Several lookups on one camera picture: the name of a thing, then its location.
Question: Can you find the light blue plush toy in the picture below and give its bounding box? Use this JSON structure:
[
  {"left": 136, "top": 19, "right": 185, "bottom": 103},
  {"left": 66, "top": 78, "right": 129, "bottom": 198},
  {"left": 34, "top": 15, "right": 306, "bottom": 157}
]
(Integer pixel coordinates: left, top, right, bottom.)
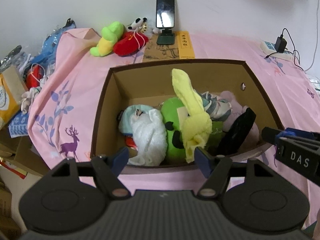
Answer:
[{"left": 119, "top": 105, "right": 157, "bottom": 136}]

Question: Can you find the green bee plush toy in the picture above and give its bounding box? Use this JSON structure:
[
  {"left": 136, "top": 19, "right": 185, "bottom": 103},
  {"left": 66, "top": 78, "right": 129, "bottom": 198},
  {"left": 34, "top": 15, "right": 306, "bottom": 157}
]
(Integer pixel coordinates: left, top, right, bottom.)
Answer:
[{"left": 160, "top": 97, "right": 225, "bottom": 164}]

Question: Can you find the yellow plush cloth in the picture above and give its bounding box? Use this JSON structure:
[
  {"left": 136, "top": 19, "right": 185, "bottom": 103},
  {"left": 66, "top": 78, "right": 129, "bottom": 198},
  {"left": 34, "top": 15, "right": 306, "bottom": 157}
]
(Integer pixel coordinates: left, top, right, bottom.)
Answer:
[{"left": 171, "top": 68, "right": 213, "bottom": 163}]

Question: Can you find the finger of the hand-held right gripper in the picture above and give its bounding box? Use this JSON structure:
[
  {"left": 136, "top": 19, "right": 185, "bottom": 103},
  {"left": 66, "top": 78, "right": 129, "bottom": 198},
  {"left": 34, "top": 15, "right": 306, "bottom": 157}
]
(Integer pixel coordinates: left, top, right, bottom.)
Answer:
[{"left": 262, "top": 127, "right": 320, "bottom": 145}]

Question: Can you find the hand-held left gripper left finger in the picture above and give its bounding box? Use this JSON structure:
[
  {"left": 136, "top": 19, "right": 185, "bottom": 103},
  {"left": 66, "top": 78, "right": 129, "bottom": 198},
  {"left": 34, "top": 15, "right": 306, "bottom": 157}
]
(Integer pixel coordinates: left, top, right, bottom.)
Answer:
[{"left": 51, "top": 147, "right": 131, "bottom": 198}]

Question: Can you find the small red box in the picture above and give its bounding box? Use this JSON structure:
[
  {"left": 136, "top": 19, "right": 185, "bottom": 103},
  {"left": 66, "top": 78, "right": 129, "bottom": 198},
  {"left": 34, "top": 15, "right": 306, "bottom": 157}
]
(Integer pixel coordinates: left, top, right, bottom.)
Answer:
[{"left": 26, "top": 64, "right": 45, "bottom": 88}]

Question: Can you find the brown cardboard box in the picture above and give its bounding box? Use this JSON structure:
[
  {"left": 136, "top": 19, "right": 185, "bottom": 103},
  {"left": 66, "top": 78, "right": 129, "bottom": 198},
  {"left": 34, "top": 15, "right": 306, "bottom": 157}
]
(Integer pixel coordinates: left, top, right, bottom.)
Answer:
[{"left": 90, "top": 59, "right": 285, "bottom": 175}]

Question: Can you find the pink printed bedsheet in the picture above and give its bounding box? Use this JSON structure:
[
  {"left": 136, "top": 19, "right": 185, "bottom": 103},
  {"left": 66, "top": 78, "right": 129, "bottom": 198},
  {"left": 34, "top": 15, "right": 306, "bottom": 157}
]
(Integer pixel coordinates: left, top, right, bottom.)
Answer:
[{"left": 27, "top": 27, "right": 320, "bottom": 215}]

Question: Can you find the white power strip with charger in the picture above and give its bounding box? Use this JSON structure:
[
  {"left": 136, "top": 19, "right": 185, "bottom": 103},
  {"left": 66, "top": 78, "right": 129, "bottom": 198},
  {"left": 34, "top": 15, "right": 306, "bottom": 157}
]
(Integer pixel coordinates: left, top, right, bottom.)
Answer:
[{"left": 264, "top": 28, "right": 305, "bottom": 71}]

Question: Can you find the blue white patterned cloth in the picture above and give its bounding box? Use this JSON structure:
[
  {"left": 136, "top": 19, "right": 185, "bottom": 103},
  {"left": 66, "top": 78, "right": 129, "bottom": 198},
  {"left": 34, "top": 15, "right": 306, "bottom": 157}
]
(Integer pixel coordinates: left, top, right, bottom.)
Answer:
[{"left": 9, "top": 112, "right": 31, "bottom": 138}]

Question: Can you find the green yellow frog plush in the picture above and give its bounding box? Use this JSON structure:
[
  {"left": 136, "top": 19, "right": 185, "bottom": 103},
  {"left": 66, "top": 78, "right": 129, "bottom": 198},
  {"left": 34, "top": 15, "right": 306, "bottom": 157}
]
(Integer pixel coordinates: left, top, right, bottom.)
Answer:
[{"left": 90, "top": 21, "right": 125, "bottom": 57}]

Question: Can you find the yellow book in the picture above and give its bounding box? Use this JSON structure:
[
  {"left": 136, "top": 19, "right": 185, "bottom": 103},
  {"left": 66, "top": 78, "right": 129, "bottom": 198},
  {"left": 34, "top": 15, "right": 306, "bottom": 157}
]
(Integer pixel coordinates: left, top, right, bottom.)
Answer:
[{"left": 143, "top": 31, "right": 195, "bottom": 61}]

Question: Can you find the black smartphone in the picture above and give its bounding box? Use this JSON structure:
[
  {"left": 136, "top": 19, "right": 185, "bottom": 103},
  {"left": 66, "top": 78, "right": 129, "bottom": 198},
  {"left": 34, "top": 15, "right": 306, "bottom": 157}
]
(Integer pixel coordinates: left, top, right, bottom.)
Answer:
[{"left": 156, "top": 0, "right": 176, "bottom": 29}]

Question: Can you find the dark green phone stand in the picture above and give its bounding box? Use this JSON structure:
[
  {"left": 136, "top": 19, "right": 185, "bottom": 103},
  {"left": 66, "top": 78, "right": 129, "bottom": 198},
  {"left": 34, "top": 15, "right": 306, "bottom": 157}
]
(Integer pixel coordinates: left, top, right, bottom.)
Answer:
[{"left": 157, "top": 27, "right": 177, "bottom": 46}]

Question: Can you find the white cable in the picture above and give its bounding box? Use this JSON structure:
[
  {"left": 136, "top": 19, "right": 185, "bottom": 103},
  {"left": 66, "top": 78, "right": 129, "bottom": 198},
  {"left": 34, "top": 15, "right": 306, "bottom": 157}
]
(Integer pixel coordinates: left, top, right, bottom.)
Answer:
[{"left": 304, "top": 30, "right": 320, "bottom": 72}]

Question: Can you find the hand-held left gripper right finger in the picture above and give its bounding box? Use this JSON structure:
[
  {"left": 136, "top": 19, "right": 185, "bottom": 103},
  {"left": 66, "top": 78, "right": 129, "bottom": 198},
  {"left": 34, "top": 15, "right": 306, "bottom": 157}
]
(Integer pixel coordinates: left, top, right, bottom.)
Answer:
[{"left": 194, "top": 147, "right": 272, "bottom": 198}]

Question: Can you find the pink plush toy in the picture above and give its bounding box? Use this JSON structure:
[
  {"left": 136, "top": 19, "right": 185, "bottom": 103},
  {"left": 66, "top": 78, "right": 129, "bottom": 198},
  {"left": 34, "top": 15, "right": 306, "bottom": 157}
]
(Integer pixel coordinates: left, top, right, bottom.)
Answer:
[{"left": 220, "top": 91, "right": 260, "bottom": 147}]

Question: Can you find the grey white flower cloth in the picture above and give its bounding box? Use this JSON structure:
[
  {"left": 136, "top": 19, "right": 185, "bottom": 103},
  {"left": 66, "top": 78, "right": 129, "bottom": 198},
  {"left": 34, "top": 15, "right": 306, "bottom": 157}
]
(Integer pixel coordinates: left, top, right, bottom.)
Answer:
[{"left": 21, "top": 87, "right": 42, "bottom": 113}]

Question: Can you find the red plush toy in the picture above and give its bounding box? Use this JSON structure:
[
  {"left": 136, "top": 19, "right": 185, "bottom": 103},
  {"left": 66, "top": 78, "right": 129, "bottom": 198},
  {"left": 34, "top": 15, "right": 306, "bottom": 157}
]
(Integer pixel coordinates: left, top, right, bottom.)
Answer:
[{"left": 113, "top": 31, "right": 149, "bottom": 56}]

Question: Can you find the small panda plush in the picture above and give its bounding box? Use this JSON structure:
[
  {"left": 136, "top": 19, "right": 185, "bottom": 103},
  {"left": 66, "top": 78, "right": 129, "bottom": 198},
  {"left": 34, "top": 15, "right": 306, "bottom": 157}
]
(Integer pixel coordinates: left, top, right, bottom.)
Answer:
[{"left": 127, "top": 17, "right": 148, "bottom": 33}]

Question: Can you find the yellow white paper bag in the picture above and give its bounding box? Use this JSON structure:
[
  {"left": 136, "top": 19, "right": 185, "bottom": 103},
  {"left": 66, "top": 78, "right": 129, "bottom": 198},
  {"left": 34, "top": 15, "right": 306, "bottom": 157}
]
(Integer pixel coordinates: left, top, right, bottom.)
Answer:
[{"left": 0, "top": 66, "right": 28, "bottom": 128}]

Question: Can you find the black soft cloth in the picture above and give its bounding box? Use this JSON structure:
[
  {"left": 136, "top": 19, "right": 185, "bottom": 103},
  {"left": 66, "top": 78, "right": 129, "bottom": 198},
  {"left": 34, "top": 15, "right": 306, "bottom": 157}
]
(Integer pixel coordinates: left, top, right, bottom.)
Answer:
[{"left": 215, "top": 107, "right": 257, "bottom": 157}]

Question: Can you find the patterned bag with red handle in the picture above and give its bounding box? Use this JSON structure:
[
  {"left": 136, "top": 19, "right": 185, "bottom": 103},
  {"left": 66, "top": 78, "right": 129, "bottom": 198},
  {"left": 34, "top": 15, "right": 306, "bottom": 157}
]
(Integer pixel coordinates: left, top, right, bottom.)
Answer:
[{"left": 197, "top": 91, "right": 234, "bottom": 122}]

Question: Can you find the small grey white plush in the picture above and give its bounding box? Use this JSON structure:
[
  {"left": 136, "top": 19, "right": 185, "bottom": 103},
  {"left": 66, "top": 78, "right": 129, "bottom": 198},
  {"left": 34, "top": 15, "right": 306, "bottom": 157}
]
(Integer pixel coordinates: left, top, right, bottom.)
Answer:
[{"left": 142, "top": 22, "right": 161, "bottom": 35}]

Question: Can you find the plain cardboard box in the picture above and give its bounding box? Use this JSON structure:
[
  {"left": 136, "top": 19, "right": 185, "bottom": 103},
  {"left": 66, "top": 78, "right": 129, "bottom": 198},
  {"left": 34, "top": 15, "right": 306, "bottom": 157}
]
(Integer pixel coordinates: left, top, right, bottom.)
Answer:
[{"left": 0, "top": 130, "right": 50, "bottom": 171}]

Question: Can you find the black charger adapter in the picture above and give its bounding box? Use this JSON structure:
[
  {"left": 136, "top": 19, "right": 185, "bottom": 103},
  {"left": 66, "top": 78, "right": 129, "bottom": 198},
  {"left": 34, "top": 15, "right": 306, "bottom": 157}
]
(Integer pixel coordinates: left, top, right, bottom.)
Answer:
[{"left": 275, "top": 37, "right": 288, "bottom": 54}]

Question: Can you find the white plush toy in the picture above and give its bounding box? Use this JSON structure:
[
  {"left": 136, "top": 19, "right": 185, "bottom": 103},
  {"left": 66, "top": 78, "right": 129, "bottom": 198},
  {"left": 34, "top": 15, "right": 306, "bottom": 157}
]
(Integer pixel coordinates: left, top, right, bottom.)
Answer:
[{"left": 126, "top": 109, "right": 167, "bottom": 167}]

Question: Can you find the blue plastic bag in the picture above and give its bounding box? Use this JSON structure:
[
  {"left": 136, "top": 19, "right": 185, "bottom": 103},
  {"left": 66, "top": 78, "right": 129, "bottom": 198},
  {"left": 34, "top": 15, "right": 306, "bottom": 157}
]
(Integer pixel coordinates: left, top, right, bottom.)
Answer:
[{"left": 41, "top": 25, "right": 76, "bottom": 63}]

